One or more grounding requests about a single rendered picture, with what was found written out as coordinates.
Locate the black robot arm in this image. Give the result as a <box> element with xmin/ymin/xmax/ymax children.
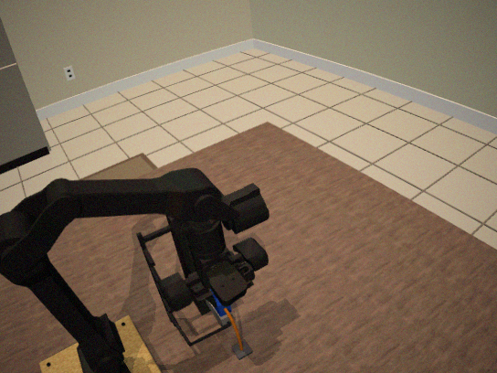
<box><xmin>0</xmin><ymin>167</ymin><xmax>270</xmax><ymax>373</ymax></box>

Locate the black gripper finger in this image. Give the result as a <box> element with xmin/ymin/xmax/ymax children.
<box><xmin>190</xmin><ymin>288</ymin><xmax>217</xmax><ymax>308</ymax></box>

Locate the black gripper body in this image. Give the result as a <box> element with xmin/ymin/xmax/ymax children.
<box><xmin>159</xmin><ymin>238</ymin><xmax>269</xmax><ymax>312</ymax></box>

